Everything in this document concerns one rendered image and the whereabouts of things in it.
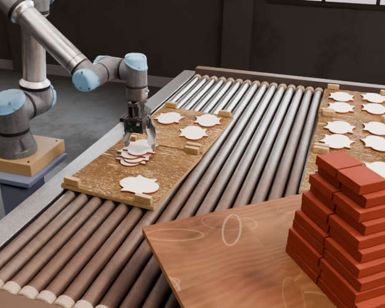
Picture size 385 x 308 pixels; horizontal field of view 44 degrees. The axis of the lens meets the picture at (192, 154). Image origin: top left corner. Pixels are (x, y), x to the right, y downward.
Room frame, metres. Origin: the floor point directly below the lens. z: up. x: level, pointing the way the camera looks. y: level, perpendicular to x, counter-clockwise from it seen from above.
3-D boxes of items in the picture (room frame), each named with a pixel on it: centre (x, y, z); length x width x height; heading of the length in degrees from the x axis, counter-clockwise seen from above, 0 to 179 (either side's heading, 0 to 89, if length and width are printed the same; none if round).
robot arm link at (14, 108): (1.67, 0.68, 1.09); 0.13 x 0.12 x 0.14; 157
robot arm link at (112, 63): (1.62, 0.30, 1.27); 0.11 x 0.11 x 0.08; 67
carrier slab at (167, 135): (1.90, 0.05, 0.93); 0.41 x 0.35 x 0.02; 159
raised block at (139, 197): (1.28, 0.15, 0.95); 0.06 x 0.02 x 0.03; 68
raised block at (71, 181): (1.38, 0.40, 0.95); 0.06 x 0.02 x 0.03; 68
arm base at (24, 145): (1.66, 0.68, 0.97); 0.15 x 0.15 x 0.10
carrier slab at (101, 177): (1.51, 0.20, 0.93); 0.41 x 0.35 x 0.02; 158
